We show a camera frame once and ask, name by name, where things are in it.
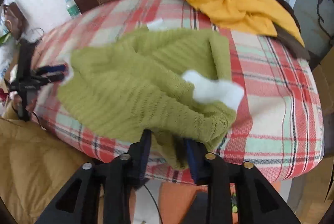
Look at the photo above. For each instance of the orange cloth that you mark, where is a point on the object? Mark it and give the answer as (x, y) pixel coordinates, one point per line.
(163, 202)

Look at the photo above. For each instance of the yellow garment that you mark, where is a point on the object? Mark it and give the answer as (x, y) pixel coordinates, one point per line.
(257, 17)

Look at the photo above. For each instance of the brown paper bag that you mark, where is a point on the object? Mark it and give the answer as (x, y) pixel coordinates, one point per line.
(15, 21)

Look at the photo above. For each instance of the green knit sweater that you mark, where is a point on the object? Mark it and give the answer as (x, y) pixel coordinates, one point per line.
(176, 83)

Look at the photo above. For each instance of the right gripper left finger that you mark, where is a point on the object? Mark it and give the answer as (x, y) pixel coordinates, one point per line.
(78, 199)

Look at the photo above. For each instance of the green label plastic bottle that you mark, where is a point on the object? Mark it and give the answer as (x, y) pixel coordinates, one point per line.
(72, 9)

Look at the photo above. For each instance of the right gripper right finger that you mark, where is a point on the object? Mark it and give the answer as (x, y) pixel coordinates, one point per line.
(257, 200)

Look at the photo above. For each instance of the red plaid bed sheet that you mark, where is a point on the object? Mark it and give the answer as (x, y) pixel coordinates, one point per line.
(279, 125)

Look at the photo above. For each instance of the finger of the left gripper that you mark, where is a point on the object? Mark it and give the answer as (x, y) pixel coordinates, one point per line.
(50, 78)
(50, 69)

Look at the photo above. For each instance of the tan puffy jacket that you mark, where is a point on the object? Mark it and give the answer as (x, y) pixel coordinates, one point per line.
(35, 165)

